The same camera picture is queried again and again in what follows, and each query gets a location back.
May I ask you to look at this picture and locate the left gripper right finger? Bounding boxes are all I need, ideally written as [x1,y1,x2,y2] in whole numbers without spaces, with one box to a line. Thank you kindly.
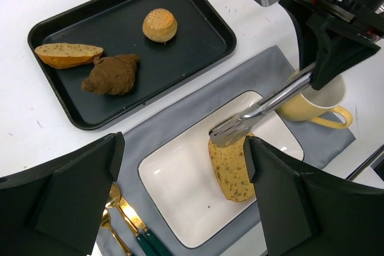
[243,136,383,255]

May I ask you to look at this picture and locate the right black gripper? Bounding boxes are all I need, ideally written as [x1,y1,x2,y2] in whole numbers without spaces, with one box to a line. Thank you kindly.
[278,0,383,91]

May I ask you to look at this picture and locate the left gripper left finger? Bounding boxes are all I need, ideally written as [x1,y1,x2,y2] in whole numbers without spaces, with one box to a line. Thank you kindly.
[1,132,125,255]

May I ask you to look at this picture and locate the bread slice with seeds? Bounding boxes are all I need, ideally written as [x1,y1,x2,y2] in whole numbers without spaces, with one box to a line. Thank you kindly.
[208,137,256,203]

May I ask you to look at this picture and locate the metal food tongs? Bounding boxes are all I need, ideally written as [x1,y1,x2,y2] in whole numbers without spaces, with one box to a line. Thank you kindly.
[209,64,315,147]

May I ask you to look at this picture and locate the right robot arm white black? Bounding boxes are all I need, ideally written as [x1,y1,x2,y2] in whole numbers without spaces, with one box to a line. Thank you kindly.
[278,0,383,91]

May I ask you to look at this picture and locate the dark brown bread loaf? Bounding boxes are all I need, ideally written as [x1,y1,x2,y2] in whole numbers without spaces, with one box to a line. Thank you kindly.
[81,54,140,95]

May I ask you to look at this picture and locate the half baguette bread piece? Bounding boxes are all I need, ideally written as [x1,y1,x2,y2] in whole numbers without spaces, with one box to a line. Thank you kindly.
[34,43,104,70]

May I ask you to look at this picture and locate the round yellow bread bun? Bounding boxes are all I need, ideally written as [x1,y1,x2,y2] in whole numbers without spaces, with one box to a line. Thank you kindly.
[142,8,178,43]

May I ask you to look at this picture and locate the yellow ceramic mug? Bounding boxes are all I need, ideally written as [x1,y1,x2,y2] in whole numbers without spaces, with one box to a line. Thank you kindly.
[277,75,353,129]

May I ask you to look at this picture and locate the grey cloth placemat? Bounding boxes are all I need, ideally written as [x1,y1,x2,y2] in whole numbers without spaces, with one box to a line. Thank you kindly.
[95,45,356,256]

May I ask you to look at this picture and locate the white rectangular plate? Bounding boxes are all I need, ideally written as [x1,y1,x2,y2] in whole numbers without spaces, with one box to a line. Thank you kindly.
[137,90,305,249]

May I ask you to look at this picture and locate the black baking tray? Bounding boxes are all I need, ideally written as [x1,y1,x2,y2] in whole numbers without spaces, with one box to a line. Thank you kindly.
[28,0,236,130]

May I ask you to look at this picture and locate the gold fork green handle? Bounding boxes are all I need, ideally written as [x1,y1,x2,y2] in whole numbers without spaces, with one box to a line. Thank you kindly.
[100,208,134,256]

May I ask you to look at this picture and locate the gold spoon green handle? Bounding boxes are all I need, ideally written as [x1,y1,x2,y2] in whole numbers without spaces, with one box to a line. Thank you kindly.
[104,182,173,256]

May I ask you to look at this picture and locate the aluminium rail frame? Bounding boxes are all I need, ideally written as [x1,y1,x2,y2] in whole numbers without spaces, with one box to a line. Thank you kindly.
[346,145,383,181]

